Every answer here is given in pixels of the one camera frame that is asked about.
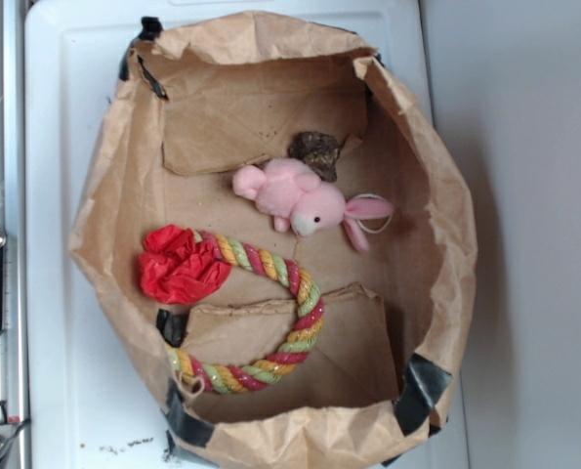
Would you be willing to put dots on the white plastic tray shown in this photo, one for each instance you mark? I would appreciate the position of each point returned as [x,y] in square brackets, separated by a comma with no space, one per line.
[89,408]

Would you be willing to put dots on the aluminium frame rail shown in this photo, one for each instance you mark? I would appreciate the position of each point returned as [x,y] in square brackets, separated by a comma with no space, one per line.
[15,447]

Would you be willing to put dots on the multicolour twisted rope toy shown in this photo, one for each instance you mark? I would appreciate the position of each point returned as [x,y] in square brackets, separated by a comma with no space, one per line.
[300,340]

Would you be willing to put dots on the brown paper bag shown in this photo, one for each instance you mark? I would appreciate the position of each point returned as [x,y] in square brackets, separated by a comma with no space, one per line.
[194,105]

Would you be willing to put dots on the pink plush bunny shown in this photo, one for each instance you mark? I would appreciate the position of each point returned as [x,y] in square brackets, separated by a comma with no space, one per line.
[298,200]

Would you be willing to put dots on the red paper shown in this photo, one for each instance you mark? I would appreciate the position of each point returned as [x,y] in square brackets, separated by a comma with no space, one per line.
[178,269]

